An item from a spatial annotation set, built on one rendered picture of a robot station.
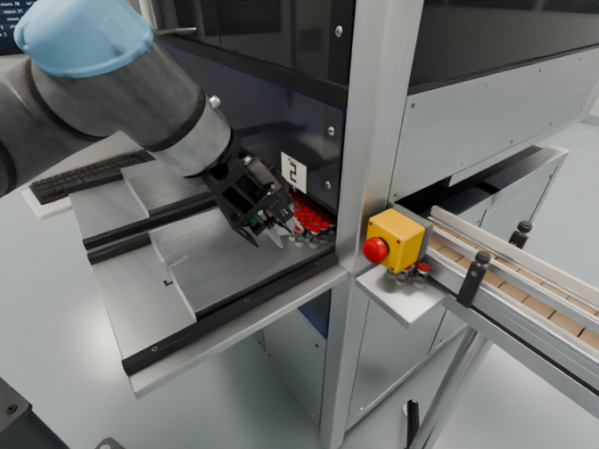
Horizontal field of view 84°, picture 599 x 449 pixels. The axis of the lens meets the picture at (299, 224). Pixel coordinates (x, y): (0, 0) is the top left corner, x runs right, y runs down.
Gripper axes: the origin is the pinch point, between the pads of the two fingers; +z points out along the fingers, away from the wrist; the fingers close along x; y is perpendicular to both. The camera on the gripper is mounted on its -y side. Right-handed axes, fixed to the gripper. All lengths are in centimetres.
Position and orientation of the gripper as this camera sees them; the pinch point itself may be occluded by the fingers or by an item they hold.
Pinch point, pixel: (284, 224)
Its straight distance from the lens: 50.5
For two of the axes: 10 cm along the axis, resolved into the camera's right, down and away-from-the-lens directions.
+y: 5.0, 6.1, -6.2
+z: 4.2, 4.5, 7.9
